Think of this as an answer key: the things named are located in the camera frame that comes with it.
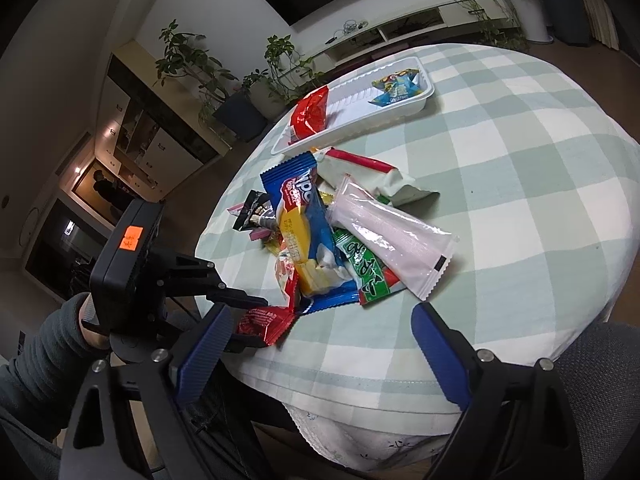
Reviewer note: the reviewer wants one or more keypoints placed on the person's left forearm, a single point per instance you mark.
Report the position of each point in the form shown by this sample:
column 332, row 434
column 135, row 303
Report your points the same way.
column 40, row 360

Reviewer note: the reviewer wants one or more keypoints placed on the clear white snack packet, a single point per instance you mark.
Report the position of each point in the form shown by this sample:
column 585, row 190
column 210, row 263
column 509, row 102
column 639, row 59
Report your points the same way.
column 385, row 230

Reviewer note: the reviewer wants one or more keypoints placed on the light blue snack packet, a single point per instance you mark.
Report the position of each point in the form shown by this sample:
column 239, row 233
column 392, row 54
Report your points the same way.
column 392, row 97

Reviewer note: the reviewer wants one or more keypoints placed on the white lace undercloth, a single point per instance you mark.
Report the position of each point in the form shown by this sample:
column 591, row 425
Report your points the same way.
column 360, row 445

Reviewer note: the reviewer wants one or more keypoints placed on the black snack packet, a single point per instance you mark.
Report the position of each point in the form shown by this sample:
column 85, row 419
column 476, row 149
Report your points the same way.
column 252, row 212

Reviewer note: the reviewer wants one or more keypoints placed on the dark grey planter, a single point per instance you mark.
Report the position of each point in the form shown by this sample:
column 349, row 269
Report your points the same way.
column 562, row 10

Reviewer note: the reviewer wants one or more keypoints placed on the large blue snack packet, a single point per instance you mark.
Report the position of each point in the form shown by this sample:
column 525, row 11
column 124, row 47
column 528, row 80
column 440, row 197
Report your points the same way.
column 300, row 185

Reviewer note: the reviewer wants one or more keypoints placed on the white television cabinet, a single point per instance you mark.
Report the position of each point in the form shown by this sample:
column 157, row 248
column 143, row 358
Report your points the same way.
column 400, row 30

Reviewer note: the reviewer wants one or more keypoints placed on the tall leafy houseplant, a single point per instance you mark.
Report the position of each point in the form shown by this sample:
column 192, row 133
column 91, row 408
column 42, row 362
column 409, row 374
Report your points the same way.
column 187, row 60

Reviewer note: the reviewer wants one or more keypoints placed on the dark blue square planter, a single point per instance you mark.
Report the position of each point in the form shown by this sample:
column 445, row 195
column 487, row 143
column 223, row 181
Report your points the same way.
column 240, row 117

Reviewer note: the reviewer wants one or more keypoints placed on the white red-striped snack packet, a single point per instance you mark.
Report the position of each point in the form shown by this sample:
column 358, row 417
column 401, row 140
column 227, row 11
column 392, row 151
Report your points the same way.
column 370, row 167

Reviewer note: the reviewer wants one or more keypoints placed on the person's left hand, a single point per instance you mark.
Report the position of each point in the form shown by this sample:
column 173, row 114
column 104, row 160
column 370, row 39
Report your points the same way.
column 93, row 335

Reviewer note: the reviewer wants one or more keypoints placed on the blue yellow chip packet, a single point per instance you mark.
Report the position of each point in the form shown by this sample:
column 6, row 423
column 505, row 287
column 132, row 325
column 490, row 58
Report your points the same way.
column 400, row 77

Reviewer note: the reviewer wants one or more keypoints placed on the dark red snack packet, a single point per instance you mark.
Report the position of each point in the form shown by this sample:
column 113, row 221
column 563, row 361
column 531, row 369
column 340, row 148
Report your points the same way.
column 267, row 322

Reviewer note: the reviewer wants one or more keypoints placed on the white wall cupboard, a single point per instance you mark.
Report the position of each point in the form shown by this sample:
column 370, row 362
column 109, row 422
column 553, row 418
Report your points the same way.
column 165, row 150

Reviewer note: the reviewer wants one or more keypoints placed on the bright red snack packet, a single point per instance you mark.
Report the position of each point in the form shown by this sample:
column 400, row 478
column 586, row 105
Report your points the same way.
column 310, row 112

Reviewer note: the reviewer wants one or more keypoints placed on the bushy green houseplant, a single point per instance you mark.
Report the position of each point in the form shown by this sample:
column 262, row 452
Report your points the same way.
column 280, row 60

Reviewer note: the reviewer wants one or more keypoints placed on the white plastic tray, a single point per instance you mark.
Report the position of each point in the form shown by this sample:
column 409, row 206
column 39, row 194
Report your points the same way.
column 360, row 105

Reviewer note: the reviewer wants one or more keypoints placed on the small white plant pot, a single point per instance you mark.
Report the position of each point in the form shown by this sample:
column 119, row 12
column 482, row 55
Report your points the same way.
column 265, row 100

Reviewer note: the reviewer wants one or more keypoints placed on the grey fabric chair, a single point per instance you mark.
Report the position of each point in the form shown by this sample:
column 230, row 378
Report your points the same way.
column 610, row 385

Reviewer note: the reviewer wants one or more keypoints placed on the tall white plant pot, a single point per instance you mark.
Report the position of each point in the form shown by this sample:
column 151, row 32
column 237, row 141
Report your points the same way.
column 530, row 15

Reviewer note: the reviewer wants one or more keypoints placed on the green snack packet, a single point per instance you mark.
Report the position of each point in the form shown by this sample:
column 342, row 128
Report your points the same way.
column 367, row 280

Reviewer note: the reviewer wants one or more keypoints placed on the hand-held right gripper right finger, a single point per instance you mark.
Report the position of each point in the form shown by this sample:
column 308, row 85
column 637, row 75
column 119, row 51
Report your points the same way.
column 442, row 360

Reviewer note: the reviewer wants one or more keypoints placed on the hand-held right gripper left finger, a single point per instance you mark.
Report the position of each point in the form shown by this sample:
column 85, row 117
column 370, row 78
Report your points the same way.
column 200, row 355

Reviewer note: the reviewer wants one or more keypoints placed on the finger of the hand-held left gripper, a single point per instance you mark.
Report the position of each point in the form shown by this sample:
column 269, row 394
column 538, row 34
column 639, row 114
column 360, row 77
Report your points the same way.
column 200, row 280
column 245, row 341

